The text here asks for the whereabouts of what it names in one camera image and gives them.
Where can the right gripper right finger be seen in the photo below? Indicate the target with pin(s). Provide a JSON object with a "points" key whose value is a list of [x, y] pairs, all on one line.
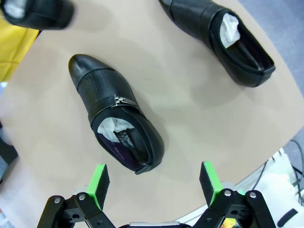
{"points": [[210, 180]]}

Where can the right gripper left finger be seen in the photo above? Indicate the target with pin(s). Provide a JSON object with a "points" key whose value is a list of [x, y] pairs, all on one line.
{"points": [[99, 185]]}

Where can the black leather zip shoe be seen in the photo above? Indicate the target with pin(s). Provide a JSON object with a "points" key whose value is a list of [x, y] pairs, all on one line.
{"points": [[194, 19], [102, 85], [47, 14]]}

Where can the white covered robot base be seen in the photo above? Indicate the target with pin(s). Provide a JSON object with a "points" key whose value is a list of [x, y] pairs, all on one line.
{"points": [[280, 185]]}

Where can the black shoe stand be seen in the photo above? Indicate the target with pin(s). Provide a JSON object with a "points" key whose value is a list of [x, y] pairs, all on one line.
{"points": [[8, 152]]}

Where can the white crumpled paper stuffing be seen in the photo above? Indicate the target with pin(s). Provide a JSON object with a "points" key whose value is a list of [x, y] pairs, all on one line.
{"points": [[108, 128], [14, 8], [229, 28]]}

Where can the person torso yellow hoodie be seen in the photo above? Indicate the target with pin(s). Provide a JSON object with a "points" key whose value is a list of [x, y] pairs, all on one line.
{"points": [[14, 47]]}

